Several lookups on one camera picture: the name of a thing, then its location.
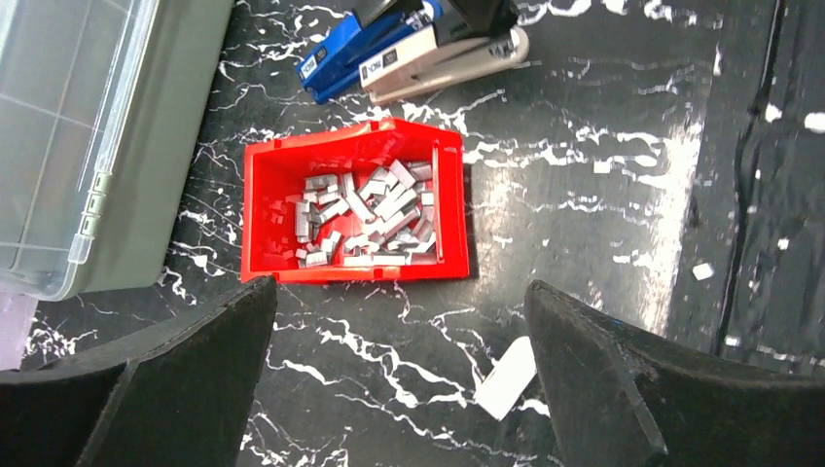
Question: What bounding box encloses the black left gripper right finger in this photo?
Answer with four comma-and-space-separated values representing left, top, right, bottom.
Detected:
524, 280, 824, 466

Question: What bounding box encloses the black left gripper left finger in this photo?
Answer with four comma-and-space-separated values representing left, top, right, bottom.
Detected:
1, 277, 277, 466

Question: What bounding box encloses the black silver stapler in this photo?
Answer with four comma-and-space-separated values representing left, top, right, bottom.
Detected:
359, 0, 529, 105

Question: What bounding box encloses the clear plastic storage box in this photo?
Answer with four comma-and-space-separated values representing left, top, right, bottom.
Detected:
1, 0, 233, 302

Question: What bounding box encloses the blue stapler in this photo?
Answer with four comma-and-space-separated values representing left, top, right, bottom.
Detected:
296, 0, 444, 105

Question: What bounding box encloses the pile of staple strips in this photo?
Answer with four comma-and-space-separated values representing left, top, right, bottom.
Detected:
278, 160, 439, 269

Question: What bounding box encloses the red plastic bin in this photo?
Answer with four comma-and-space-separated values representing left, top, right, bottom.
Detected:
240, 118, 470, 284

